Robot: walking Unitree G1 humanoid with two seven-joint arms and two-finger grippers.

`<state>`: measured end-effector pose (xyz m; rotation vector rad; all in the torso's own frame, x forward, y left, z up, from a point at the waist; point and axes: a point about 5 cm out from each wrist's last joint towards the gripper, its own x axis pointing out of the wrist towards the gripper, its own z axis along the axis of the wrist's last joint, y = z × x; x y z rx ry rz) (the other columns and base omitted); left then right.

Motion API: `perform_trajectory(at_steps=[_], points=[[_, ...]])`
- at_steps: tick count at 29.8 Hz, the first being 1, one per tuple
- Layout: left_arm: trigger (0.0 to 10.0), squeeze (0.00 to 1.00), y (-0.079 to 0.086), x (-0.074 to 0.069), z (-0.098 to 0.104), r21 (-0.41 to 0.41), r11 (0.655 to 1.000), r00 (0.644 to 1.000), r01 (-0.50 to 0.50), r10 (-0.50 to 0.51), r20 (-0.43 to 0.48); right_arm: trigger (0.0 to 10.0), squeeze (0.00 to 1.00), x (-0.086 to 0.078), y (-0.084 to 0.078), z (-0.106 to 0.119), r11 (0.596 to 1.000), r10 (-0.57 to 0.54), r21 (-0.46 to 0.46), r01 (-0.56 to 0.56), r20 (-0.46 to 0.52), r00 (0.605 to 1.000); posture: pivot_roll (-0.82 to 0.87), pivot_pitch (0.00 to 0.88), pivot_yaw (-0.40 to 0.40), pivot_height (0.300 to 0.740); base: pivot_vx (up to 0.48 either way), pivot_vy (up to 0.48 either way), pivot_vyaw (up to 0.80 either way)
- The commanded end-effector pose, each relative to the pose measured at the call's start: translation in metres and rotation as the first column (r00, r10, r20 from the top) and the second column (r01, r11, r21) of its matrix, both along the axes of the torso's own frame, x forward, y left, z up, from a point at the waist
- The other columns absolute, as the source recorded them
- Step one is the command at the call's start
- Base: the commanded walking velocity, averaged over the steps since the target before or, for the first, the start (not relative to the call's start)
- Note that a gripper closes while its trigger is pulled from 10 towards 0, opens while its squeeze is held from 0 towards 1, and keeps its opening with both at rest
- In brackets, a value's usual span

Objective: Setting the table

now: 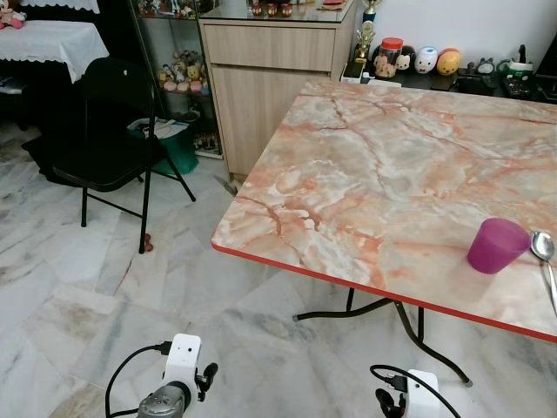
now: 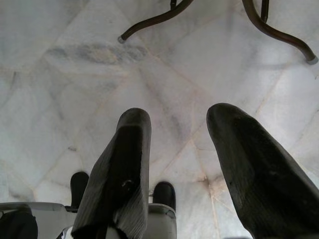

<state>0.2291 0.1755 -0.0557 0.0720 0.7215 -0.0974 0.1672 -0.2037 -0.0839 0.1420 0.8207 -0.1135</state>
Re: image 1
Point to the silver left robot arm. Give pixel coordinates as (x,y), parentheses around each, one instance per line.
(164,402)

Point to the black metal table legs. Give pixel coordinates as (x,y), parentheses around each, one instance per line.
(409,318)

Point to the small red floor object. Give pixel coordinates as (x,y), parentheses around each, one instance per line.
(149,244)

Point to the purple plastic cup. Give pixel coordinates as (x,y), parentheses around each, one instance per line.
(499,246)

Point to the silver metal spoon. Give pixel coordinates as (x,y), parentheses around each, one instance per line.
(543,246)

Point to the green bag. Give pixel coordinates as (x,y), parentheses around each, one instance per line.
(178,152)

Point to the black folding chair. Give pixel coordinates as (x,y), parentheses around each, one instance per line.
(109,161)

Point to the light wooden cabinet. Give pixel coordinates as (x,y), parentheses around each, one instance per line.
(261,96)

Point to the glass display shelf with toys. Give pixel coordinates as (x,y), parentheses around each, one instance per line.
(178,70)

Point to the black TV console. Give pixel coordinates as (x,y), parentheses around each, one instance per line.
(435,83)

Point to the small white box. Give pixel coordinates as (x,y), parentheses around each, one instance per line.
(352,73)

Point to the red lidded clear jar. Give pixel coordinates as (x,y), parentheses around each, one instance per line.
(389,59)

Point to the black round plush figurine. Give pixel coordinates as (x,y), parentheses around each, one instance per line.
(408,59)

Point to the white round figurine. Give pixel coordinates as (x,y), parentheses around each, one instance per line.
(426,60)

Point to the orange yellow round figurine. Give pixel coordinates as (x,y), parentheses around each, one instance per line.
(448,63)

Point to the green white mug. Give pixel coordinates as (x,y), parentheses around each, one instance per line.
(520,66)

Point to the gold trophy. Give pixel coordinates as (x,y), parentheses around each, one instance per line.
(365,43)

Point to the white lace tablecloth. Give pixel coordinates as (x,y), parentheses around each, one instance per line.
(48,43)

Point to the pink plush toy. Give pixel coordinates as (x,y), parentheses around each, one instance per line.
(10,17)

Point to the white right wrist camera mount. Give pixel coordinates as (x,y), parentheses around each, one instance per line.
(422,396)

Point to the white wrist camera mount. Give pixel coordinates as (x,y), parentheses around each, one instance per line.
(422,396)
(183,357)

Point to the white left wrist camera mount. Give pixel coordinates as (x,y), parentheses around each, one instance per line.
(183,357)

